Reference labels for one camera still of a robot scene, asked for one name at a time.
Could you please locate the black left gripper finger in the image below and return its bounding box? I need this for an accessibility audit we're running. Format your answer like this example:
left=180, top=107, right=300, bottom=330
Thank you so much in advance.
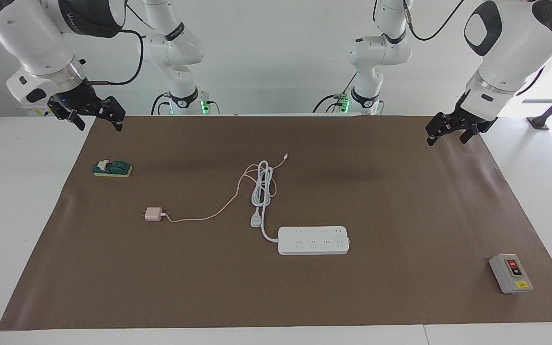
left=425, top=113, right=455, bottom=147
left=459, top=121, right=482, bottom=144

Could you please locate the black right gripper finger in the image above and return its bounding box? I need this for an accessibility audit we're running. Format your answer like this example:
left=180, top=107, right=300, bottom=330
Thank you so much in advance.
left=95, top=96, right=127, bottom=132
left=56, top=106, right=86, bottom=131

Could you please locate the pink charging cable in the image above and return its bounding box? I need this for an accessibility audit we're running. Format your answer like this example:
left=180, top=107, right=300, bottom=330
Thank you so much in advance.
left=161, top=153, right=289, bottom=223

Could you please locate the white power strip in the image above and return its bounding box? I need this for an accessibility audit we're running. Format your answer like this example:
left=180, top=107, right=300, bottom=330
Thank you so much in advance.
left=277, top=226, right=350, bottom=256

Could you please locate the brown table mat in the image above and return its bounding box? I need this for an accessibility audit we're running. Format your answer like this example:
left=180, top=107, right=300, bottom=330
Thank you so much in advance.
left=0, top=114, right=552, bottom=331

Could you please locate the black base cable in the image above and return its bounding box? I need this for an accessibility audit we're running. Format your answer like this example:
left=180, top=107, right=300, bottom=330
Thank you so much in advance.
left=150, top=92, right=220, bottom=115
left=312, top=72, right=358, bottom=115

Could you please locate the white wall socket box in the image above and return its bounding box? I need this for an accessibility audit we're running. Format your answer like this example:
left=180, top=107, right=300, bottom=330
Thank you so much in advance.
left=21, top=105, right=56, bottom=117

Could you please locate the green knife switch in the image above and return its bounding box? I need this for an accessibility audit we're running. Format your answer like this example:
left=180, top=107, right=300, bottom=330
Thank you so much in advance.
left=92, top=160, right=133, bottom=178

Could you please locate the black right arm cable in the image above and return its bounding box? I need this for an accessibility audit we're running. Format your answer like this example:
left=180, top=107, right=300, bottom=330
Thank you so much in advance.
left=84, top=5, right=145, bottom=87

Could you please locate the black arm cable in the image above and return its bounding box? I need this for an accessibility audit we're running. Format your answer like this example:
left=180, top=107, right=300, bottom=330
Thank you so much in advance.
left=402, top=0, right=545, bottom=96
left=84, top=5, right=145, bottom=87

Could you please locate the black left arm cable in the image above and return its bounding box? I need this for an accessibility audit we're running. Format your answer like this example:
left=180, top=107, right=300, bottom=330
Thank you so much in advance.
left=402, top=0, right=545, bottom=96

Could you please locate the grey push-button switch box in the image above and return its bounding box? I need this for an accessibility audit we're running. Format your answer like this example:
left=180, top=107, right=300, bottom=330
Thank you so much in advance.
left=489, top=253, right=534, bottom=294

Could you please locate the white power strip cord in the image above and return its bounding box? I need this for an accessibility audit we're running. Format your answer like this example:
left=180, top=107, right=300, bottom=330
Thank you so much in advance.
left=250, top=161, right=279, bottom=242

